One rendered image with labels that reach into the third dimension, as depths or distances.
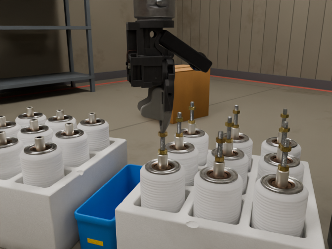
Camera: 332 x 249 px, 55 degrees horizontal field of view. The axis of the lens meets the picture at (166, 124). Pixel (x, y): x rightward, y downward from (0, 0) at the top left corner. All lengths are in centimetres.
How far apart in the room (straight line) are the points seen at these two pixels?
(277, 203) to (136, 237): 29
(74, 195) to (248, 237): 44
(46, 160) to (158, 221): 30
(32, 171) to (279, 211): 54
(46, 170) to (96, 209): 17
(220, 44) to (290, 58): 83
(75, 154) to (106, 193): 14
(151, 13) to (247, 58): 301
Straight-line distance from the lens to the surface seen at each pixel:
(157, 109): 61
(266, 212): 62
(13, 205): 84
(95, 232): 79
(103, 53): 348
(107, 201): 92
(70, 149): 88
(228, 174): 65
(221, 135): 61
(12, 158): 87
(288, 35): 333
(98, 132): 97
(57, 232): 81
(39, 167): 79
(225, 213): 64
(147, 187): 66
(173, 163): 68
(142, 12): 58
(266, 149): 83
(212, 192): 61
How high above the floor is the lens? 53
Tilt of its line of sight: 17 degrees down
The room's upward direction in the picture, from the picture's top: straight up
